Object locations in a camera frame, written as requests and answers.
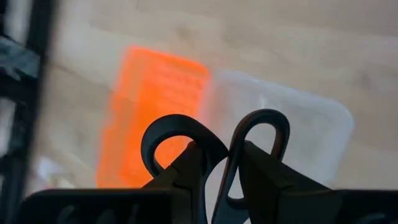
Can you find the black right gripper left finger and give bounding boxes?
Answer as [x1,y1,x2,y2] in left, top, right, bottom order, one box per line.
[142,141,208,224]

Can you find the translucent plastic supply box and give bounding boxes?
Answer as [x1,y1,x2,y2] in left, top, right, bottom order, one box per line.
[198,70,355,189]

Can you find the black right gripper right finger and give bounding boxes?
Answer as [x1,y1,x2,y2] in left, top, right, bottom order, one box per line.
[238,140,331,224]

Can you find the black handled scissors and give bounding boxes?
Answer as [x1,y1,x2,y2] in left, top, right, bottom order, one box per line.
[140,108,290,224]

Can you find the orange plastic box lid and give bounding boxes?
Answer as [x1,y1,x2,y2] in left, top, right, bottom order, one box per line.
[96,45,211,189]

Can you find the black aluminium table frame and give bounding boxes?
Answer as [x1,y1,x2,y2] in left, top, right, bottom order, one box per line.
[0,0,60,224]

